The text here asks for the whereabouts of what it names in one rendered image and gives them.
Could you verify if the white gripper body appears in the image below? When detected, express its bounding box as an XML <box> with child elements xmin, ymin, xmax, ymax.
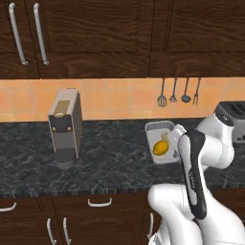
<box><xmin>167</xmin><ymin>124</ymin><xmax>188</xmax><ymax>153</ymax></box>

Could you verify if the grey vegetable container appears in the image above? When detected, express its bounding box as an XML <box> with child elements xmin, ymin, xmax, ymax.
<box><xmin>144</xmin><ymin>120</ymin><xmax>182</xmax><ymax>166</ymax></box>

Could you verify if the yellow lemon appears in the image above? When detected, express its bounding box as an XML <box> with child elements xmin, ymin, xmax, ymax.
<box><xmin>152</xmin><ymin>140</ymin><xmax>169</xmax><ymax>157</ymax></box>

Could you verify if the hanging meat fork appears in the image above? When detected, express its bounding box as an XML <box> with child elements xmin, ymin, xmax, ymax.
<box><xmin>191</xmin><ymin>78</ymin><xmax>203</xmax><ymax>107</ymax></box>

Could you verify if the hanging small spatula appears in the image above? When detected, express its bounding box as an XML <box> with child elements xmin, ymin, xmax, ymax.
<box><xmin>168</xmin><ymin>78</ymin><xmax>179</xmax><ymax>104</ymax></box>

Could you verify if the hanging slotted spatula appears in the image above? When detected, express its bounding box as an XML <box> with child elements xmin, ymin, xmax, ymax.
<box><xmin>156</xmin><ymin>78</ymin><xmax>168</xmax><ymax>108</ymax></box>

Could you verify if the hanging ladle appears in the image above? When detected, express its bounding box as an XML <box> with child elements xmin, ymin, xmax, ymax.
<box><xmin>180</xmin><ymin>78</ymin><xmax>192</xmax><ymax>104</ymax></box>

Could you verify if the silver toaster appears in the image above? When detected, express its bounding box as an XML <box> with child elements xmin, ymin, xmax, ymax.
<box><xmin>212</xmin><ymin>100</ymin><xmax>245</xmax><ymax>145</ymax></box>

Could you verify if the dark wood drawer front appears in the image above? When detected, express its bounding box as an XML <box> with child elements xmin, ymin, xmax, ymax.
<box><xmin>0</xmin><ymin>196</ymin><xmax>56</xmax><ymax>218</ymax></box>
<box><xmin>51</xmin><ymin>192</ymin><xmax>151</xmax><ymax>216</ymax></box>

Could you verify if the dark wood base cupboard door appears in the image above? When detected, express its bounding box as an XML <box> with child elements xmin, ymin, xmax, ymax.
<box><xmin>56</xmin><ymin>212</ymin><xmax>151</xmax><ymax>245</ymax></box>
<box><xmin>0</xmin><ymin>213</ymin><xmax>61</xmax><ymax>245</ymax></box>
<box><xmin>140</xmin><ymin>204</ymin><xmax>161</xmax><ymax>245</ymax></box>

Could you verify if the grey coffee machine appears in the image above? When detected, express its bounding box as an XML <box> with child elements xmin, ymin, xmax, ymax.
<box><xmin>47</xmin><ymin>88</ymin><xmax>84</xmax><ymax>170</ymax></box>

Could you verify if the silver base cupboard handle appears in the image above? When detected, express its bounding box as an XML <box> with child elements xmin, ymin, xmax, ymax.
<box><xmin>146</xmin><ymin>212</ymin><xmax>155</xmax><ymax>241</ymax></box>
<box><xmin>46</xmin><ymin>217</ymin><xmax>58</xmax><ymax>245</ymax></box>
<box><xmin>61</xmin><ymin>216</ymin><xmax>73</xmax><ymax>245</ymax></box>

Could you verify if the silver drawer handle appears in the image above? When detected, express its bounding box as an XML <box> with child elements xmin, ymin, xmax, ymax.
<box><xmin>0</xmin><ymin>202</ymin><xmax>18</xmax><ymax>213</ymax></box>
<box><xmin>87</xmin><ymin>197</ymin><xmax>113</xmax><ymax>209</ymax></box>

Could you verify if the dark wood wall cupboard door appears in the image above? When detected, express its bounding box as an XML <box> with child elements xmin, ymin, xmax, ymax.
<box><xmin>0</xmin><ymin>0</ymin><xmax>41</xmax><ymax>80</ymax></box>
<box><xmin>24</xmin><ymin>0</ymin><xmax>156</xmax><ymax>79</ymax></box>
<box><xmin>148</xmin><ymin>0</ymin><xmax>245</xmax><ymax>78</ymax></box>

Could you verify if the silver wall cupboard handle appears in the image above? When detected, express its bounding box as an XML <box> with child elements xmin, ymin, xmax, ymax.
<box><xmin>8</xmin><ymin>2</ymin><xmax>30</xmax><ymax>67</ymax></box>
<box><xmin>33</xmin><ymin>2</ymin><xmax>51</xmax><ymax>66</ymax></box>

